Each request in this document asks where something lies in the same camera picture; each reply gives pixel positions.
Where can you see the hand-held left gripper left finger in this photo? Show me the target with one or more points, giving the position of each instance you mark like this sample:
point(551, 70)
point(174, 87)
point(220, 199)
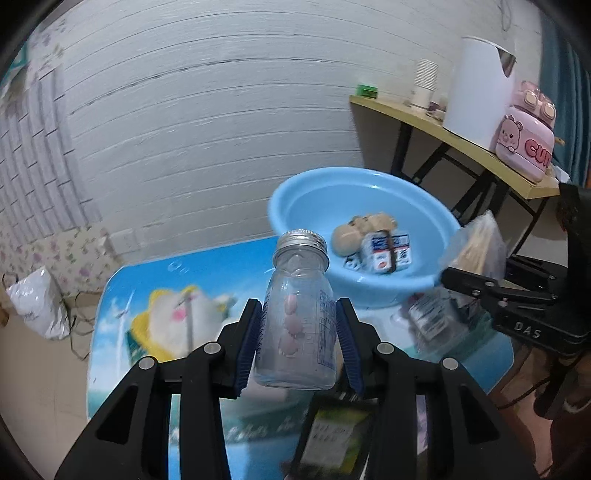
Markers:
point(247, 344)

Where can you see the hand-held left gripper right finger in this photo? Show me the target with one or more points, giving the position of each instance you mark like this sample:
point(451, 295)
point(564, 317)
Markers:
point(348, 346)

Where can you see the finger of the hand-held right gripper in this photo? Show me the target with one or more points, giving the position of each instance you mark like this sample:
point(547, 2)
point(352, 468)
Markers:
point(531, 267)
point(466, 280)

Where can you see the clear bag of wooden sticks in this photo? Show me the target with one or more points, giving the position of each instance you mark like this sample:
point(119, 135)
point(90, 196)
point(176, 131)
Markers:
point(475, 244)

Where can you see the clear glass bottle silver lid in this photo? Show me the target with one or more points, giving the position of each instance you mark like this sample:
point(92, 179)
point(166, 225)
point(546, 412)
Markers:
point(304, 277)

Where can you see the dark green printed packet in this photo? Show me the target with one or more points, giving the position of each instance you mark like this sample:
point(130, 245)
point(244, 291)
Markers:
point(332, 438)

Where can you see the blue plastic basin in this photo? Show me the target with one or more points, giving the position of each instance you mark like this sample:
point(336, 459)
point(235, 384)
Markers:
point(314, 203)

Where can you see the blue printed desktop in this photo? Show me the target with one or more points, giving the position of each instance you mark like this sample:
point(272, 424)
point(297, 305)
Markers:
point(111, 350)

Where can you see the small blue white carton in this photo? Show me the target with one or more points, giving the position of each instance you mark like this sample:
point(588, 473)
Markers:
point(376, 254)
point(401, 249)

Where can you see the wooden side desk black legs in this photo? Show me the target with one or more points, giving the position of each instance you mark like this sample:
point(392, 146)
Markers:
point(508, 174)

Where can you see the brown plush toy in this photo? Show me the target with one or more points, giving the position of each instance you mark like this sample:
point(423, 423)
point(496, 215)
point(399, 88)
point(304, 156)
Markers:
point(346, 237)

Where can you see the pink bear lunch box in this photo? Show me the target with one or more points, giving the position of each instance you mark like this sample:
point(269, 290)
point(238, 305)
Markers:
point(521, 143)

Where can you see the small dark container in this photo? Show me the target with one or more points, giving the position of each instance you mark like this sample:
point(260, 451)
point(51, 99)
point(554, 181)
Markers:
point(436, 109)

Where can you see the white electric kettle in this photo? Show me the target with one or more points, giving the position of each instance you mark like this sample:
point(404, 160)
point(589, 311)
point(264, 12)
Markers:
point(475, 92)

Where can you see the stack of paper cups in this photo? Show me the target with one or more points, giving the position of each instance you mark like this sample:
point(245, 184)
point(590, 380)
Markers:
point(424, 85)

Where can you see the white plastic bag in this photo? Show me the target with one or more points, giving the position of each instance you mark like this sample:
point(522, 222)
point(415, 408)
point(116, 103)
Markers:
point(37, 304)

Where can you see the small green box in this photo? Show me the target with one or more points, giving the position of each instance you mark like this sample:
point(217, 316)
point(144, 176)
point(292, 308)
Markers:
point(367, 91)

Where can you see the green hanging bag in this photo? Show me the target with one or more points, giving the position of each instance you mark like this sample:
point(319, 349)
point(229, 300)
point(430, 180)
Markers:
point(23, 57)

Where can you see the white wall socket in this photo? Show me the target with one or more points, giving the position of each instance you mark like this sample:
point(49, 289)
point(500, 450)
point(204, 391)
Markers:
point(123, 242)

